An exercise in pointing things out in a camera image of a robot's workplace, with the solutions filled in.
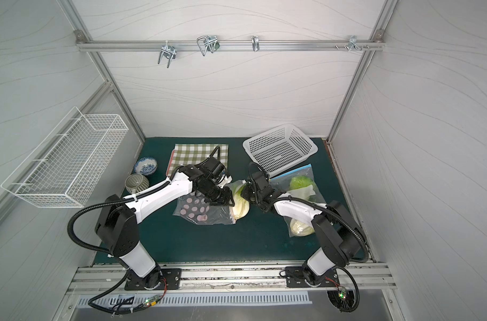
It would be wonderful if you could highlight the metal hook small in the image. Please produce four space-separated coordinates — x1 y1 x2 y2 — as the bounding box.
251 36 260 52

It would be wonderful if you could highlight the left black corrugated cable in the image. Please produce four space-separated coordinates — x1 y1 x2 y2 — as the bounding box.
66 146 222 254

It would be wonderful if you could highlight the green checkered cloth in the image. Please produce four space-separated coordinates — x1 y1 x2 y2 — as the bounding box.
175 143 229 167

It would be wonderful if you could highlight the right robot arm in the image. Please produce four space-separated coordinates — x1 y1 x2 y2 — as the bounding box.
242 172 369 287

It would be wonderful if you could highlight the right black cable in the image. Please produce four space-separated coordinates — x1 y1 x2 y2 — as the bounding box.
247 162 371 313

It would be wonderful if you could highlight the grey striped mug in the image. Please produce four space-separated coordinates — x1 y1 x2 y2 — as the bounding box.
124 173 150 194

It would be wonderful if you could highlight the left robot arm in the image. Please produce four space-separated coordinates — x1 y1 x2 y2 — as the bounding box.
94 156 234 279

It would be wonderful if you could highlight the aluminium top rail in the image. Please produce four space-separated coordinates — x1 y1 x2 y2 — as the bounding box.
76 38 386 52

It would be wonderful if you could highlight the metal hook clamp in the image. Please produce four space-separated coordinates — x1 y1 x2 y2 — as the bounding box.
157 41 177 68
196 35 220 56

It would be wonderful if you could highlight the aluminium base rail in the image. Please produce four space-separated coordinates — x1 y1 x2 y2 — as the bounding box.
66 261 397 295

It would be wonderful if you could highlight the metal bracket right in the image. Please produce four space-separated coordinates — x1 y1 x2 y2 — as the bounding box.
334 36 369 52

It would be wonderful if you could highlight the metal hook clamp left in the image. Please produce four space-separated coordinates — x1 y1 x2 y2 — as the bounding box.
157 41 177 68

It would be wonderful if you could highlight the white vented strip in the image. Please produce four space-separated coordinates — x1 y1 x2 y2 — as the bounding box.
76 291 313 308

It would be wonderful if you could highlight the chinese cabbage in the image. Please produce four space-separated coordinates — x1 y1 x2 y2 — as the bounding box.
230 181 250 221
289 175 317 191
288 219 314 237

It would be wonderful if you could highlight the metal hook clamp middle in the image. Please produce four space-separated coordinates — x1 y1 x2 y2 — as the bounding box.
196 35 220 56

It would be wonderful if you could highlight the pink-dotted zipper bag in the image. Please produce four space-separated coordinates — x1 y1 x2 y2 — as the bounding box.
173 180 243 226

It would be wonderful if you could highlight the white wire wall basket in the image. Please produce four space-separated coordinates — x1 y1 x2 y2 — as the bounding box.
1 107 128 208

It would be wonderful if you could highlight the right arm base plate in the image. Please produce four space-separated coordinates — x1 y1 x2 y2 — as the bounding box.
279 266 340 288

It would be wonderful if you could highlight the clear blue-zip zipper bag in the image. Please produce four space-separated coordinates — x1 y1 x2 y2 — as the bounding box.
270 164 326 235

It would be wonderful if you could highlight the blue floral bowl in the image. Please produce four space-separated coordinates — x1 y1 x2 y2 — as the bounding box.
133 156 158 177

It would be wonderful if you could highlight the white plastic basket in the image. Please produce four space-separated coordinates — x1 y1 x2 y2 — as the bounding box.
242 124 318 177

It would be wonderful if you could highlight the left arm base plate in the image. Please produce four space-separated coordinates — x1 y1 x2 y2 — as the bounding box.
124 267 182 291

